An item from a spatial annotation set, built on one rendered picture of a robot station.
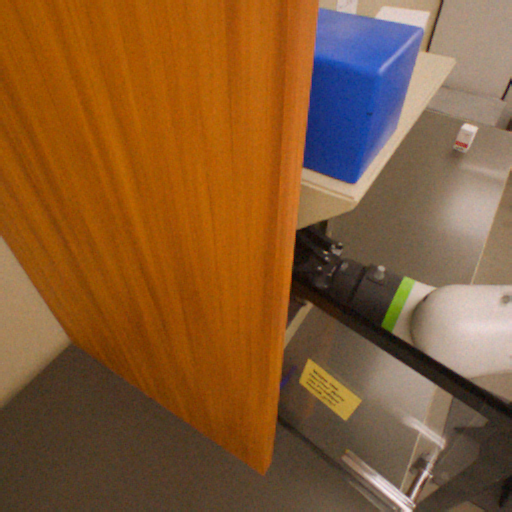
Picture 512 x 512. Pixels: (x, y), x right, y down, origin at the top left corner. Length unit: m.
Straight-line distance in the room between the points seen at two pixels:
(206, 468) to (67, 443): 0.26
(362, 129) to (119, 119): 0.17
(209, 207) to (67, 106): 0.13
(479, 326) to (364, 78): 0.29
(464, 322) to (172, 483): 0.55
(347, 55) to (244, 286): 0.18
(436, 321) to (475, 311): 0.04
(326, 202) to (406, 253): 0.80
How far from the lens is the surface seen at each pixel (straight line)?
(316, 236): 0.72
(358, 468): 0.53
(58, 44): 0.32
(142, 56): 0.26
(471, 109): 3.36
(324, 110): 0.31
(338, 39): 0.34
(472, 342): 0.48
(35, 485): 0.87
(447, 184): 1.40
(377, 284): 0.62
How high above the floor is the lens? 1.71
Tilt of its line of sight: 48 degrees down
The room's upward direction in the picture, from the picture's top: straight up
